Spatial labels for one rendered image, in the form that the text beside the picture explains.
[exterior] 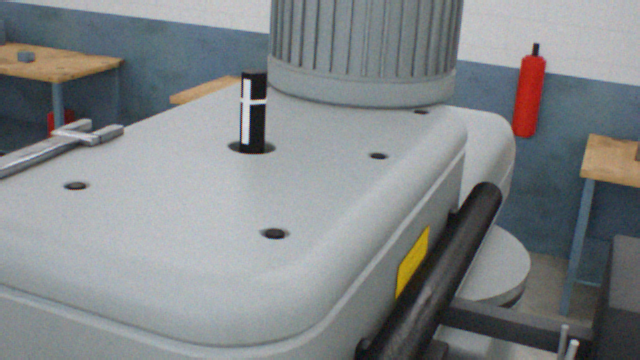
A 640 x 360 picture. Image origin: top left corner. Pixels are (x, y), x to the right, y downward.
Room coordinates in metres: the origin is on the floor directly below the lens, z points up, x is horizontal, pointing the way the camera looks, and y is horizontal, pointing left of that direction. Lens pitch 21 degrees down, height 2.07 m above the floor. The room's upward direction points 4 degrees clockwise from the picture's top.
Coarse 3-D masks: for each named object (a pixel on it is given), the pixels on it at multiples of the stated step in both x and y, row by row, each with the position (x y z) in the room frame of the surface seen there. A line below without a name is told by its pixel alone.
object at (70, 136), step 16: (64, 128) 0.54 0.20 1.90; (80, 128) 0.55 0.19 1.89; (112, 128) 0.55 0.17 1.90; (32, 144) 0.50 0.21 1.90; (48, 144) 0.50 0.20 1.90; (64, 144) 0.51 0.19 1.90; (80, 144) 0.52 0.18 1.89; (96, 144) 0.53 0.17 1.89; (0, 160) 0.46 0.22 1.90; (16, 160) 0.46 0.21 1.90; (32, 160) 0.47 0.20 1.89; (0, 176) 0.44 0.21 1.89
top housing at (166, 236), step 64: (128, 128) 0.58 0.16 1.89; (192, 128) 0.59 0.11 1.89; (320, 128) 0.61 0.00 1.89; (384, 128) 0.63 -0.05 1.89; (448, 128) 0.66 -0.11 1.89; (0, 192) 0.42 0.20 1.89; (64, 192) 0.43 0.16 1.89; (128, 192) 0.44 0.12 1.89; (192, 192) 0.45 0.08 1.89; (256, 192) 0.45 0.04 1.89; (320, 192) 0.46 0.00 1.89; (384, 192) 0.48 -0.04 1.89; (448, 192) 0.64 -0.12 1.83; (0, 256) 0.37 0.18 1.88; (64, 256) 0.36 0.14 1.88; (128, 256) 0.35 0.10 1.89; (192, 256) 0.36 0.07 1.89; (256, 256) 0.36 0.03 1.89; (320, 256) 0.37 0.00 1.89; (384, 256) 0.45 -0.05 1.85; (0, 320) 0.36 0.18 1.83; (64, 320) 0.35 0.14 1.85; (128, 320) 0.33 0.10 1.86; (192, 320) 0.32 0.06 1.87; (256, 320) 0.32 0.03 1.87; (320, 320) 0.35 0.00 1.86; (384, 320) 0.47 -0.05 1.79
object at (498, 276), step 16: (496, 240) 1.14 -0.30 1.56; (512, 240) 1.14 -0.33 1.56; (480, 256) 1.07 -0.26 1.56; (496, 256) 1.07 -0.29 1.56; (512, 256) 1.08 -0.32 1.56; (528, 256) 1.08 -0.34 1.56; (480, 272) 1.01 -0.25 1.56; (496, 272) 1.02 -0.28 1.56; (512, 272) 1.02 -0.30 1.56; (528, 272) 1.02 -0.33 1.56; (464, 288) 0.96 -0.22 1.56; (480, 288) 0.96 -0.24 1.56; (496, 288) 0.97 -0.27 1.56; (512, 288) 0.97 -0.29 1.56; (496, 304) 0.95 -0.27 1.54; (512, 304) 0.98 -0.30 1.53; (448, 336) 0.88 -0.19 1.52; (464, 336) 0.88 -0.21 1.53; (480, 336) 0.89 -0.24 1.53; (448, 352) 0.86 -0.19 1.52; (464, 352) 0.85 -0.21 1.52; (480, 352) 0.85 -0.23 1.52; (496, 352) 0.95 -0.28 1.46; (512, 352) 1.05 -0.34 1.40
